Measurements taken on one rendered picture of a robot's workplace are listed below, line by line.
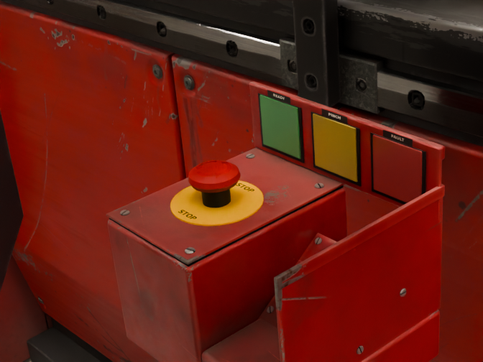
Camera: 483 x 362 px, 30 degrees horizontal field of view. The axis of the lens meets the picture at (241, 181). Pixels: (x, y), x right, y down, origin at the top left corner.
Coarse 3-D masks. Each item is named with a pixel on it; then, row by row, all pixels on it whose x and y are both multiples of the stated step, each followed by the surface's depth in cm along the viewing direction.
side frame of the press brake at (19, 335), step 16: (16, 272) 172; (16, 288) 174; (0, 304) 172; (16, 304) 175; (32, 304) 177; (0, 320) 173; (16, 320) 176; (32, 320) 179; (48, 320) 181; (0, 336) 174; (16, 336) 177; (32, 336) 180; (0, 352) 175; (16, 352) 178
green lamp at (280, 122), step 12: (264, 96) 74; (264, 108) 74; (276, 108) 73; (288, 108) 72; (264, 120) 75; (276, 120) 74; (288, 120) 72; (264, 132) 75; (276, 132) 74; (288, 132) 73; (264, 144) 76; (276, 144) 75; (288, 144) 73; (300, 156) 73
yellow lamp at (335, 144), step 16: (320, 128) 70; (336, 128) 68; (352, 128) 67; (320, 144) 70; (336, 144) 69; (352, 144) 67; (320, 160) 71; (336, 160) 70; (352, 160) 68; (352, 176) 69
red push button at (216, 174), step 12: (204, 168) 68; (216, 168) 68; (228, 168) 68; (192, 180) 67; (204, 180) 67; (216, 180) 67; (228, 180) 67; (204, 192) 68; (216, 192) 68; (228, 192) 68; (204, 204) 69; (216, 204) 68
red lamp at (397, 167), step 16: (384, 144) 65; (400, 144) 64; (384, 160) 65; (400, 160) 64; (416, 160) 63; (384, 176) 66; (400, 176) 65; (416, 176) 64; (384, 192) 67; (400, 192) 65; (416, 192) 64
